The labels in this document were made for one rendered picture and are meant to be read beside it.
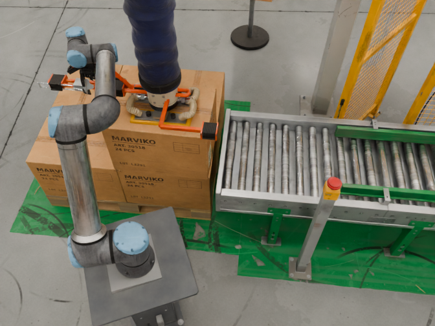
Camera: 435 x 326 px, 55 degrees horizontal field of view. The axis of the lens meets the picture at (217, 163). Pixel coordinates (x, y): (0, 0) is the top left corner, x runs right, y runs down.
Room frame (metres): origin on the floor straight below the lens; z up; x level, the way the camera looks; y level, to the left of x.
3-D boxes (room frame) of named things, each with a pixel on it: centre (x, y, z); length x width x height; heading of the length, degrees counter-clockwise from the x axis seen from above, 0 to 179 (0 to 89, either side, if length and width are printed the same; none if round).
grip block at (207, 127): (1.40, 0.04, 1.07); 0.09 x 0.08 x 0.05; 173
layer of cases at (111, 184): (2.03, 0.59, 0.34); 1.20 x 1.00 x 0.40; 84
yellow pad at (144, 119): (1.60, 0.32, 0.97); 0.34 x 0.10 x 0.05; 83
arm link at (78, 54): (1.62, 0.67, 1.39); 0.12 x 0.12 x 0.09; 11
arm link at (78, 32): (1.72, 0.70, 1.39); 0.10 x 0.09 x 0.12; 11
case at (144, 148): (1.70, 0.33, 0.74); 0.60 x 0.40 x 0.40; 82
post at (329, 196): (1.11, -0.56, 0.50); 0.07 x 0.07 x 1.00; 84
